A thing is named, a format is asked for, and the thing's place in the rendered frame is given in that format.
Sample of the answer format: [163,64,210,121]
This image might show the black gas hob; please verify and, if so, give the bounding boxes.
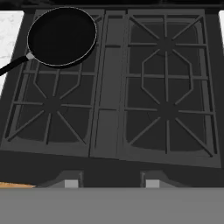
[0,3,224,189]

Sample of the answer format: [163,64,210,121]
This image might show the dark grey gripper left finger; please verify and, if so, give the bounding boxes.
[36,170,85,189]

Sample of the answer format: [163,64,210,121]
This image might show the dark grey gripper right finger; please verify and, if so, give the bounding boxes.
[140,170,190,189]

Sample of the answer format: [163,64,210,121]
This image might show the black frying pan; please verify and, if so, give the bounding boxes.
[0,6,98,77]

